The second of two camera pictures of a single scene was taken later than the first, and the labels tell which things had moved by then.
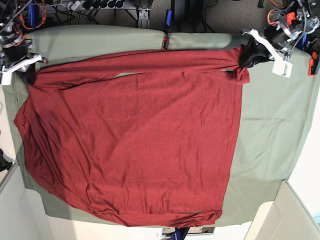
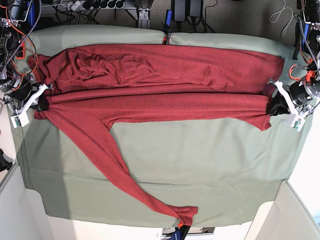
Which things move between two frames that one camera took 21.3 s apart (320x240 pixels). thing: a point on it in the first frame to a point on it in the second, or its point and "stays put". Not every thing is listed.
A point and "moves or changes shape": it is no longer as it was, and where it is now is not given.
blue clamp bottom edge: [179, 234] stays put
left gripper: [19, 56] to [27, 94]
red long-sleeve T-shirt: [148, 139] moves or changes shape
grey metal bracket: [144, 22] stays put
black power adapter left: [180, 11] stays put
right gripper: [273, 38] to [296, 95]
